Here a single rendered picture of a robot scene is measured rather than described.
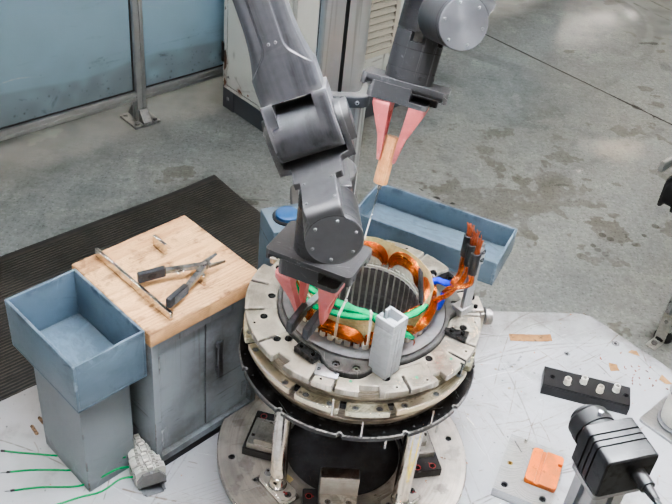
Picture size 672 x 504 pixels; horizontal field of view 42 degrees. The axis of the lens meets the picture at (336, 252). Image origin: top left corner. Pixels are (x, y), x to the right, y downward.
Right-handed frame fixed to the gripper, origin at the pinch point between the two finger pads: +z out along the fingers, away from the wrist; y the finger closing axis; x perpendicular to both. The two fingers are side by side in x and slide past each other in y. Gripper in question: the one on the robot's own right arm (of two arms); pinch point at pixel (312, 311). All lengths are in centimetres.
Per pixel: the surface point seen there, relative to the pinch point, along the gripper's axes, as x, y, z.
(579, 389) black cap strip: 48, 32, 38
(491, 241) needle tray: 49, 11, 16
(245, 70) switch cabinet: 222, -129, 90
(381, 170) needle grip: 14.7, 0.9, -11.9
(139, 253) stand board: 13.2, -33.2, 13.3
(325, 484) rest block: 4.7, 3.2, 34.1
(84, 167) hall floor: 159, -162, 116
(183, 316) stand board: 4.8, -20.4, 13.5
